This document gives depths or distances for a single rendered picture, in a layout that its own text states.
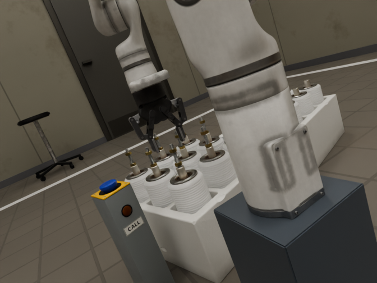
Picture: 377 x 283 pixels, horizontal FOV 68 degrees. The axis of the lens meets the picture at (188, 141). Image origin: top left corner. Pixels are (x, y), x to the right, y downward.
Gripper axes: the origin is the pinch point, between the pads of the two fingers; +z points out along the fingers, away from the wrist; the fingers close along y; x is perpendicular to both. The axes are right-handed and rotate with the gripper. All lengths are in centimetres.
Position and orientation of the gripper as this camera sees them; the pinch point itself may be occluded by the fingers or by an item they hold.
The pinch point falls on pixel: (168, 141)
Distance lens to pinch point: 69.1
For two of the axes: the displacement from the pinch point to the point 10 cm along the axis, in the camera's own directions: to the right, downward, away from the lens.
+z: 3.6, 9.1, 2.3
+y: -8.8, 4.1, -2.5
